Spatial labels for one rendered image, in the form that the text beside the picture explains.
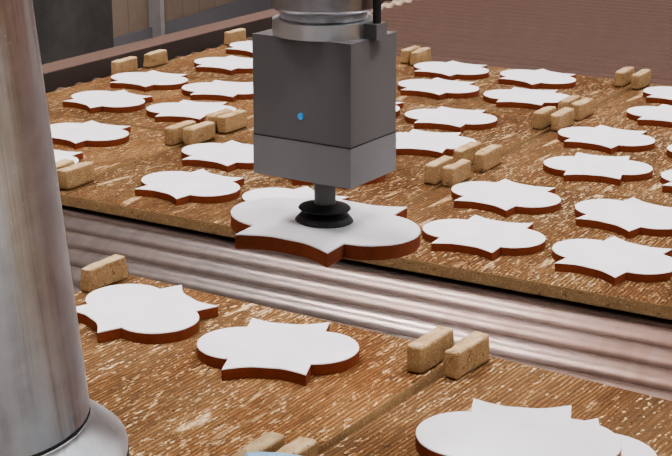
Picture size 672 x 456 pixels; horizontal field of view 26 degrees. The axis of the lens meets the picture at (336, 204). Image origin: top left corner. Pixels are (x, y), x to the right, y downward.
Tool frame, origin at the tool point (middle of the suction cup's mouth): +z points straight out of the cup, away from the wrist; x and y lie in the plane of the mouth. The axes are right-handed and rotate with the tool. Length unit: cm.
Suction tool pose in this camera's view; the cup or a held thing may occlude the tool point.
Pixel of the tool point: (325, 233)
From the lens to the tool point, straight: 108.4
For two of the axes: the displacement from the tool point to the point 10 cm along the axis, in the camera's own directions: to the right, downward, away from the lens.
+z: 0.0, 9.6, 2.8
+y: -8.4, -1.5, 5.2
